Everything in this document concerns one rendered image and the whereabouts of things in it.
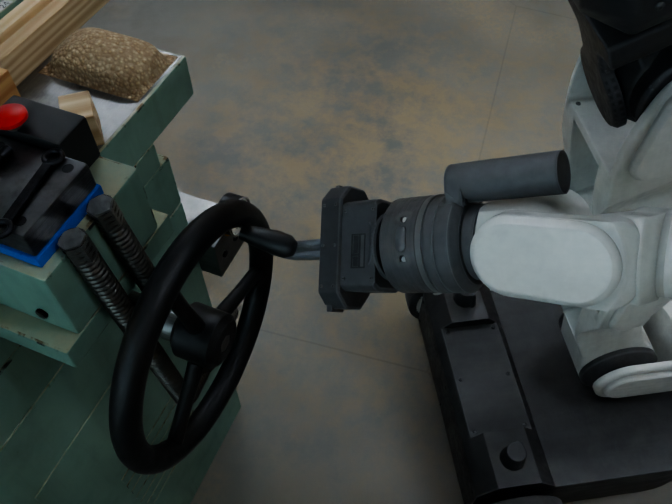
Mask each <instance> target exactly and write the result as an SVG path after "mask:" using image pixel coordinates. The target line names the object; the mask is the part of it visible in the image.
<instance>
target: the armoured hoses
mask: <svg viewBox="0 0 672 504"><path fill-rule="evenodd" d="M86 213H87V215H88V216H89V217H90V218H91V219H92V220H94V221H95V224H97V225H98V228H99V229H100V230H101V233H104V234H103V236H104V237H106V240H107V241H109V245H111V248H112V249H113V251H114V252H115V253H116V255H117V256H118V258H119V259H120V261H121V262H122V264H123V265H124V267H125V268H126V270H127V271H128V272H129V274H130V275H131V277H132V278H133V280H134V281H135V283H136V284H137V286H138V287H139V289H140V290H141V291H142V290H143V288H144V286H145V285H146V283H147V281H148V279H149V277H150V275H151V274H152V272H153V270H154V269H155V267H154V265H153V263H152V262H151V260H150V259H149V257H148V255H147V253H146V252H145V251H144V249H143V247H142V245H141V244H140V242H139V241H138V239H137V237H136V236H135V234H134V233H133V231H132V229H131V228H130V226H129V224H128V223H127V221H126V220H125V218H124V216H123V215H124V214H123V213H122V211H121V209H120V208H119V206H118V205H117V203H116V201H115V200H114V199H113V198H112V197H111V196H109V195H106V194H101V195H97V196H96V197H94V198H92V199H91V200H89V202H88V204H87V206H86ZM57 245H58V246H59V248H60V249H61V250H62V252H63V253H64V254H66V255H67V258H68V259H70V263H73V267H76V271H78V272H79V275H81V276H82V279H84V281H85V283H87V285H88V287H90V289H91V291H92V292H93V293H94V294H95V296H96V297H97V298H98V300H99V301H100V303H101V304H102V305H103V307H104V308H105V309H106V311H107V312H108V313H109V315H110V316H111V317H112V319H113V320H114V322H115V323H116V324H117V325H118V327H119V328H120V329H121V331H122V332H123V334H124V333H125V330H126V327H127V324H128V322H129V319H130V317H131V314H132V312H133V310H134V307H135V305H134V304H133V302H132V301H131V299H130V298H129V296H128V295H127V293H126V292H125V290H124V289H123V287H122V286H121V284H120V283H119V281H118V280H117V278H116V277H115V275H114V274H113V272H112V271H111V269H110V268H109V266H108V265H107V263H106V262H105V260H104V259H103V257H102V256H101V254H100V253H99V251H98V249H97V248H96V246H95V245H94V243H93V242H92V240H91V239H90V237H89V236H88V234H87V233H86V232H85V230H84V229H81V228H79V227H76V228H70V229H68V230H66V231H64V232H63V233H62V234H61V236H60V237H59V238H58V243H57ZM213 369H214V368H213ZM213 369H207V368H204V370H203V373H202V376H201V379H200V383H199V386H198V389H197V392H196V396H195V399H194V402H193V404H194V403H195V402H196V401H197V399H198V398H199V395H200V394H201V392H202V389H203V388H204V385H205V383H206V381H207V379H208V377H209V374H210V373H211V371H212V370H213ZM150 370H151V371H152V372H153V374H154V375H155V376H156V378H157V379H158V380H159V381H160V383H161V384H162V386H163V387H164V388H165V390H166V391H167V392H168V394H169V395H170V396H171V398H172V399H173V400H174V402H175V403H176V404H177V403H178V400H179V396H180V392H181V387H182V383H183V377H182V376H181V374H180V373H179V371H178V370H177V368H176V367H175V365H174V364H173V362H172V361H171V359H170V358H169V356H168V355H167V353H166V352H165V350H164V349H163V347H162V346H161V344H160V343H159V341H158V343H157V346H156V349H155V352H154V355H153V358H152V362H151V366H150Z"/></svg>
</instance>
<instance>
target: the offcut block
mask: <svg viewBox="0 0 672 504"><path fill-rule="evenodd" d="M58 102H59V108H60V109H62V110H65V111H69V112H72V113H75V114H78V115H82V116H84V117H85V118H86V120H87V122H88V125H89V127H90V129H91V132H92V134H93V137H94V139H95V142H96V144H97V146H98V145H103V144H104V138H103V134H102V129H101V124H100V119H99V116H98V113H97V111H96V108H95V106H94V103H93V100H92V98H91V95H90V93H89V91H88V90H86V91H81V92H77V93H72V94H67V95H63V96H58Z"/></svg>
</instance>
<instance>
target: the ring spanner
mask: <svg viewBox="0 0 672 504"><path fill-rule="evenodd" d="M52 154H58V155H59V157H58V158H57V159H55V160H51V161H50V160H47V158H48V157H49V156H50V155H52ZM64 159H65V153H64V151H63V150H61V149H58V148H51V149H48V150H46V151H45V152H44V153H43V154H42V156H41V161H42V164H41V166H40V167H39V169H38V170H37V171H36V173H35V174H34V175H33V177H32V178H31V179H30V181H29V182H28V183H27V185H26V186H25V188H24V189H23V190H22V192H21V193H20V194H19V196H18V197H17V198H16V200H15V201H14V202H13V204H12V205H11V206H10V208H9V209H8V211H7V212H6V213H5V215H4V216H3V217H2V218H0V225H3V224H5V225H7V229H6V230H5V231H3V232H1V233H0V239H4V238H6V237H8V236H10V235H11V234H12V233H13V231H14V228H15V225H14V223H13V222H14V220H15V219H16V218H17V216H18V215H19V213H20V212H21V211H22V209H23V208H24V207H25V205H26V204H27V202H28V201H29V200H30V198H31V197H32V195H33V194H34V193H35V191H36V190H37V188H38V187H39V186H40V184H41V183H42V182H43V180H44V179H45V177H46V176H47V175H48V173H49V172H50V170H51V169H52V168H53V166H57V165H59V164H61V163H62V162H63V161H64Z"/></svg>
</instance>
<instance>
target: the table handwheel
mask: <svg viewBox="0 0 672 504"><path fill-rule="evenodd" d="M244 224H247V225H251V226H258V227H264V228H268V229H270V228H269V224H268V222H267V220H266V218H265V216H264V215H263V213H262V212H261V211H260V210H259V209H258V208H257V207H256V206H255V205H253V204H251V203H249V202H247V201H244V200H227V201H223V202H220V203H218V204H215V205H213V206H211V207H210V208H208V209H206V210H205V211H204V212H202V213H201V214H200V215H198V216H197V217H196V218H195V219H194V220H193V221H191V222H190V223H189V224H188V225H187V226H186V227H185V228H184V229H183V231H182V232H181V233H180V234H179V235H178V236H177V237H176V239H175V240H174V241H173V242H172V244H171V245H170V246H169V248H168V249H167V250H166V252H165V253H164V255H163V256H162V258H161V259H160V261H159V262H158V264H157V265H156V267H155V269H154V270H153V272H152V274H151V275H150V277H149V279H148V281H147V283H146V285H145V286H144V288H143V290H142V292H141V293H139V292H136V291H134V290H132V291H131V292H130V294H129V295H128V296H129V298H130V299H131V301H132V302H133V304H134V305H135V307H134V310H133V312H132V314H131V317H130V319H129V322H128V324H127V327H126V330H125V333H124V336H123V338H122V342H121V345H120V348H119V351H118V355H117V359H116V363H115V367H114V371H113V377H112V382H111V388H110V397H109V430H110V437H111V441H112V445H113V448H114V450H115V452H116V455H117V456H118V458H119V460H120V461H121V462H122V463H123V464H124V465H125V466H126V467H127V468H128V469H129V470H131V471H133V472H135V473H138V474H142V475H154V474H158V473H161V472H164V471H166V470H168V469H170V468H172V467H174V466H175V465H176V464H178V463H179V462H181V461H182V460H183V459H184V458H185V457H187V456H188V455H189V454H190V453H191V452H192V451H193V450H194V449H195V448H196V447H197V446H198V445H199V443H200V442H201V441H202V440H203V439H204V438H205V436H206V435H207V434H208V432H209V431H210V430H211V428H212V427H213V426H214V424H215V423H216V421H217V420H218V418H219V417H220V415H221V413H222V412H223V410H224V409H225V407H226V405H227V403H228V402H229V400H230V398H231V396H232V394H233V393H234V391H235V389H236V387H237V385H238V383H239V381H240V379H241V376H242V374H243V372H244V370H245V368H246V365H247V363H248V361H249V358H250V356H251V353H252V351H253V348H254V345H255V342H256V340H257V337H258V334H259V331H260V328H261V324H262V321H263V317H264V314H265V310H266V306H267V301H268V297H269V292H270V286H271V279H272V270H273V255H271V254H269V253H267V252H265V251H262V250H260V249H258V248H256V247H254V246H252V245H250V244H248V247H249V270H248V272H247V273H246V274H245V275H244V277H243V278H242V279H241V280H240V282H239V283H238V284H237V285H236V286H235V288H234V289H233V290H232V291H231V292H230V293H229V294H228V296H227V297H226V298H225V299H224V300H223V301H222V302H221V303H220V304H219V305H218V306H217V307H216V308H213V307H211V306H208V305H205V304H202V303H200V302H194V303H192V304H190V305H189V303H188V302H187V300H186V299H185V298H184V296H183V295H182V294H181V292H180V291H181V289H182V287H183V285H184V283H185V282H186V280H187V278H188V277H189V275H190V273H191V272H192V270H193V269H194V267H195V266H196V264H197V263H198V262H199V260H200V259H201V258H202V256H203V255H204V254H205V252H206V251H207V250H208V249H209V248H210V247H211V246H212V244H213V243H214V242H215V241H216V240H217V239H218V238H219V237H221V236H222V235H223V234H224V233H226V232H228V231H229V230H231V229H233V228H237V227H239V228H241V227H242V226H243V225H244ZM244 297H245V299H244ZM243 299H244V303H243V307H242V311H241V315H240V318H239V321H238V325H237V326H236V322H235V320H234V317H233V315H232V313H233V312H234V311H235V309H236V308H237V307H238V305H239V304H240V303H241V301H242V300H243ZM159 337H160V338H163V339H165V340H168V341H170V345H171V349H172V352H173V354H174V355H175V356H176V357H179V358H181V359H184V360H186V361H188V362H187V366H186V371H185V375H184V379H183V383H182V387H181V392H180V396H179V400H178V403H177V407H176V410H175V414H174V417H173V421H172V424H171V427H170V431H169V434H168V438H167V439H166V440H164V441H163V442H161V443H159V444H156V445H150V444H149V443H148V442H147V440H146V438H145V434H144V429H143V402H144V394H145V388H146V383H147V378H148V374H149V370H150V366H151V362H152V358H153V355H154V352H155V349H156V346H157V343H158V340H159ZM220 364H222V365H221V367H220V369H219V371H218V373H217V375H216V377H215V379H214V380H213V382H212V384H211V386H210V387H209V389H208V391H207V392H206V394H205V396H204V397H203V399H202V400H201V402H200V403H199V405H198V406H197V408H196V409H195V410H194V412H193V413H192V414H191V410H192V406H193V402H194V399H195V396H196V392H197V389H198V386H199V383H200V379H201V376H202V373H203V370H204V368H207V369H213V368H215V367H217V366H219V365H220ZM190 414H191V416H190Z"/></svg>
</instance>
